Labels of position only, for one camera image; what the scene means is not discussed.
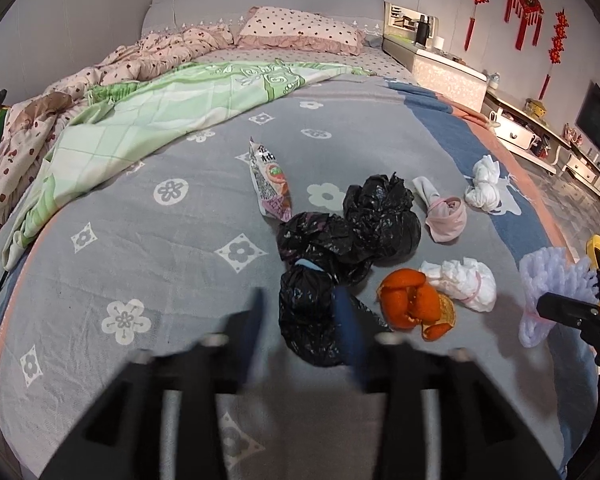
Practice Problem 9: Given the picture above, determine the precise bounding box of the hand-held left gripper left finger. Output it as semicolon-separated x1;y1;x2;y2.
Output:
40;287;268;480

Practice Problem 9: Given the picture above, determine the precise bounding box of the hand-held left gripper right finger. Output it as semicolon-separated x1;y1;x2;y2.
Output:
332;285;556;480

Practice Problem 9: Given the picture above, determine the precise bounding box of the small black plastic bag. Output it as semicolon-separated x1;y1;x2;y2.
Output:
279;264;396;368

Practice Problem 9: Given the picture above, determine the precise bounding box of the orange peel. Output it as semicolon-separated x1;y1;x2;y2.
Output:
377;269;456;342

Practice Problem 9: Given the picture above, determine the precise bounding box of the pink grey sock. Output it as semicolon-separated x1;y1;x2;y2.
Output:
412;176;467;245

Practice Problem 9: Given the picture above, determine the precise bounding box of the person's right forearm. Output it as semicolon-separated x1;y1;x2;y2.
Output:
566;371;600;480

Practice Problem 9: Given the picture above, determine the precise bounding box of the crumpled white tissue wad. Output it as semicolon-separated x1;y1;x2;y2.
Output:
420;258;497;313

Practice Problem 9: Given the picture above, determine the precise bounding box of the small white drawer cabinet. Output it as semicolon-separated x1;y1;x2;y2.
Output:
562;142;600;193

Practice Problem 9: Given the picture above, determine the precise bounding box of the large crumpled black plastic bag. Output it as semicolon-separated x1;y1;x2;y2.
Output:
342;172;422;266

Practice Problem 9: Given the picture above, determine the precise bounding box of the printed snack wrapper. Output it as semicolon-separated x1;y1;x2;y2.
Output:
249;137;294;222

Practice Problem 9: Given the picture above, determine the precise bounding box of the black television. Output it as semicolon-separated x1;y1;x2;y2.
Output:
575;81;600;156

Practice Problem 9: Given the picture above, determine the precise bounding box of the white television stand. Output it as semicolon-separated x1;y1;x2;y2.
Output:
482;87;571;163

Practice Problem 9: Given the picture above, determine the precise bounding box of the green patterned quilt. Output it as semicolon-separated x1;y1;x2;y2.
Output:
2;60;376;271

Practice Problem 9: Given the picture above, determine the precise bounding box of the white bedside cabinet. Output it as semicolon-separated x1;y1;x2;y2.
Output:
382;1;487;111

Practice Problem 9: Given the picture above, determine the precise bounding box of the pink polka dot quilt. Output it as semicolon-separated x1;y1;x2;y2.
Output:
0;27;236;253

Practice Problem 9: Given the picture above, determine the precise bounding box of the pink polka dot pillow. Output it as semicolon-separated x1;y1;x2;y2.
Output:
235;6;367;56

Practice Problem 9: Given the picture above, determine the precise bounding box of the red diamond tassel hanging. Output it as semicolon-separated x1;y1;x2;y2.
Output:
504;0;545;52

